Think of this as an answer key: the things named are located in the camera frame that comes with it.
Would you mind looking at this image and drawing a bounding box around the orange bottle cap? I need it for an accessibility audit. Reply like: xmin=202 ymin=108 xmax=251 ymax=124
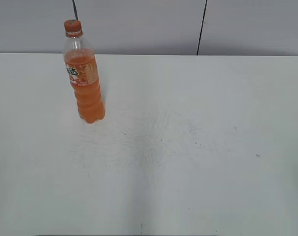
xmin=64 ymin=19 xmax=82 ymax=33

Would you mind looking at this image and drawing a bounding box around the orange soda plastic bottle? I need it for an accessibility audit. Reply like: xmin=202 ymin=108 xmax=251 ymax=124
xmin=63 ymin=31 xmax=105 ymax=123

